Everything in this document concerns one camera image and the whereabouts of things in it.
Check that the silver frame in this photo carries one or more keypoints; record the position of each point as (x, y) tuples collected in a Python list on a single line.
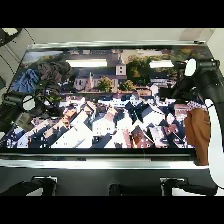
[(100, 163)]

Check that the grey green garment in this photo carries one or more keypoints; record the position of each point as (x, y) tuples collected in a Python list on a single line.
[(55, 70)]

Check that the blue garment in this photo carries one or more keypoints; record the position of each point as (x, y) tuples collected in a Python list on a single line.
[(26, 82)]

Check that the brown garment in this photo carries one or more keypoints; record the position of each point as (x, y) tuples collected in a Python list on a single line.
[(198, 133)]

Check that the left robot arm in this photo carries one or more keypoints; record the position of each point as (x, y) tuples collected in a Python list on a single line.
[(13, 103)]

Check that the checked shirt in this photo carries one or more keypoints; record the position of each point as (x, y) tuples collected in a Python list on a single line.
[(196, 105)]

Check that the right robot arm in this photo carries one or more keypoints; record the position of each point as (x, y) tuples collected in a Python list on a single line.
[(208, 80)]

